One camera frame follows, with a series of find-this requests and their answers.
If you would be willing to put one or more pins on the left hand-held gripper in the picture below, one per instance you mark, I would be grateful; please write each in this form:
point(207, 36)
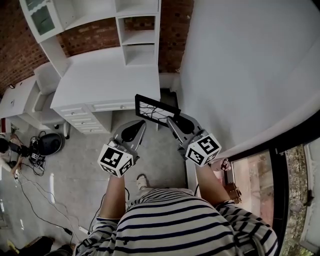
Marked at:
point(115, 160)

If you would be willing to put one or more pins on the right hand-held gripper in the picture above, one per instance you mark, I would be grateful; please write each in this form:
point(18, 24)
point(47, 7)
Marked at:
point(202, 150)

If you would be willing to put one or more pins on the black picture frame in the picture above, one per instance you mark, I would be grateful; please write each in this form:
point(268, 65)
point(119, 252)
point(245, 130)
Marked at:
point(150, 112)

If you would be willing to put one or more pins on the white cubby shelf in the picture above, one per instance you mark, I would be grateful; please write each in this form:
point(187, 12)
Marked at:
point(137, 37)

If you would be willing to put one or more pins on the person's left forearm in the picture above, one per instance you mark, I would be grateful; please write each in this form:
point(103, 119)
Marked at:
point(113, 197)

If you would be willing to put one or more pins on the person's right forearm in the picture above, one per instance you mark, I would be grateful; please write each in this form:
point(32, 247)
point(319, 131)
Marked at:
point(211, 185)

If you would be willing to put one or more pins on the white desk with drawers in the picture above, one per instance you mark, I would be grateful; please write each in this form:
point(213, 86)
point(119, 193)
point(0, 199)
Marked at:
point(105, 75)

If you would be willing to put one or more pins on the person's white shoe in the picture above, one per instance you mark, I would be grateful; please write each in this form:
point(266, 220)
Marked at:
point(142, 182)

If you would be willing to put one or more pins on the black round device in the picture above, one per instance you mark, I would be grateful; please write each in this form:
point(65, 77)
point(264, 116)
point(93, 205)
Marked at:
point(51, 143)

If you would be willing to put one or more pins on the black equipment bundle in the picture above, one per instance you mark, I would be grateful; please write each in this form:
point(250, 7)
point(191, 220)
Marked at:
point(35, 152)

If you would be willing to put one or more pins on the white chair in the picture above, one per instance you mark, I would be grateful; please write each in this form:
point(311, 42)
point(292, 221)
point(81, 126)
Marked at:
point(47, 75)

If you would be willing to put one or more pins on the white power strip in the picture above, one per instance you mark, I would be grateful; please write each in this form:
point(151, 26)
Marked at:
point(83, 228)

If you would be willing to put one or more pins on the white side cabinet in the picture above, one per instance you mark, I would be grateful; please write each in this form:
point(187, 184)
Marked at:
point(20, 100)

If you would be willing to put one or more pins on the small black flat object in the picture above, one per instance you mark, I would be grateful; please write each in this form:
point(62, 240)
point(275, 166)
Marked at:
point(12, 86)

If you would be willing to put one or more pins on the white upper shelf unit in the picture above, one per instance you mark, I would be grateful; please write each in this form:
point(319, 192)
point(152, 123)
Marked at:
point(87, 10)

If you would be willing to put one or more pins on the dark floor bag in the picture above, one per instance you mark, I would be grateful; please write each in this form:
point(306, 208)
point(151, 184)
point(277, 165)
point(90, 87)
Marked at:
point(47, 247)

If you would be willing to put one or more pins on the white glass door cabinet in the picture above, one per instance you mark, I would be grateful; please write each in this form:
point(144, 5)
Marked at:
point(42, 20)

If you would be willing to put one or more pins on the black-framed glass window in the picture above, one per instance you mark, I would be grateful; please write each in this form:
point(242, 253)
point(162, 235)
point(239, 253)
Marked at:
point(280, 200)

